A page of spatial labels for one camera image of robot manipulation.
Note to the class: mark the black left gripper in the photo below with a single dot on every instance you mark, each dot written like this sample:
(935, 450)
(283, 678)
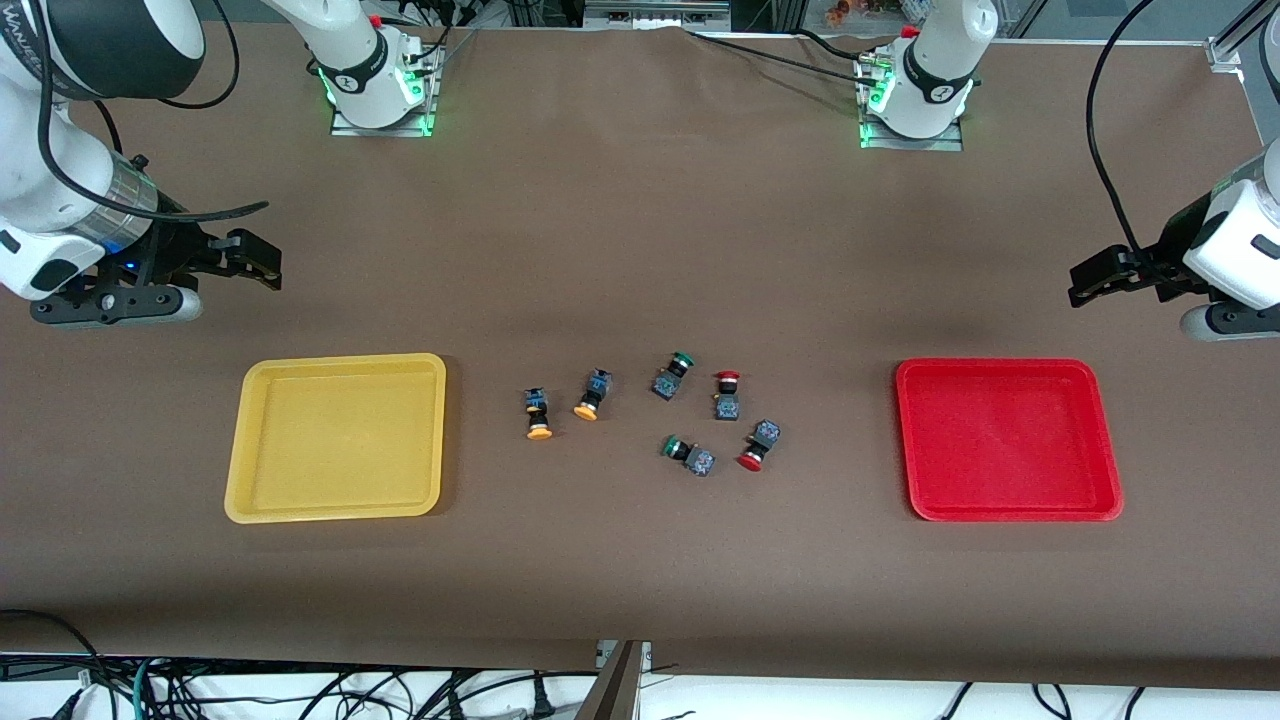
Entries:
(1160, 262)

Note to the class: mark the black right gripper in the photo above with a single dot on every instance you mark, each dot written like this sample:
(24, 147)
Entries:
(178, 252)

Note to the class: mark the yellow push button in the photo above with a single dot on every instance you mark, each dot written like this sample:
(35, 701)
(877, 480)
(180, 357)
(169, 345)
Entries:
(595, 388)
(538, 410)

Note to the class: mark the red push button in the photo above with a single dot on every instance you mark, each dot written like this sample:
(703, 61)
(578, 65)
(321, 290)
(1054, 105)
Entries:
(727, 400)
(762, 438)

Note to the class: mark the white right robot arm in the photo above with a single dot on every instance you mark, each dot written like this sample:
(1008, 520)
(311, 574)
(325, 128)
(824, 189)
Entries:
(350, 60)

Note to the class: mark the red plastic tray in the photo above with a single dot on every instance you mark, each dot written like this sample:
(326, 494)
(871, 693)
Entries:
(1000, 440)

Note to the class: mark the yellow plastic tray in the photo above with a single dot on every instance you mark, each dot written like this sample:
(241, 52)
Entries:
(330, 440)

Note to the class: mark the green push button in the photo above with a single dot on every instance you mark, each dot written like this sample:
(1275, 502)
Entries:
(668, 382)
(695, 460)

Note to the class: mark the black power plug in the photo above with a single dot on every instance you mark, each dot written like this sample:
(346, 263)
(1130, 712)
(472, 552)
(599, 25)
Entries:
(542, 705)

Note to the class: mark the aluminium table leg profile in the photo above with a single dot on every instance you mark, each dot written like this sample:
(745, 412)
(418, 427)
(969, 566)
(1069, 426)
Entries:
(612, 690)

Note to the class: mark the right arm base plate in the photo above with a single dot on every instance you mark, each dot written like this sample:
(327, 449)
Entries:
(340, 127)

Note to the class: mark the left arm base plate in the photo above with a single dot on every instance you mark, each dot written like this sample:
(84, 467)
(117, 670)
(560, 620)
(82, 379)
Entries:
(945, 145)

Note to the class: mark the aluminium frame corner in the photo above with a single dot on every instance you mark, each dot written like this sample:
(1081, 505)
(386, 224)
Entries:
(1225, 50)

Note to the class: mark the aluminium profile rail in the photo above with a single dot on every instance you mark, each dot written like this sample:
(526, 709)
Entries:
(650, 15)

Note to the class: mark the silver table bracket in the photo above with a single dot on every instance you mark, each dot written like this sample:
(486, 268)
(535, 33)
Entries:
(603, 655)

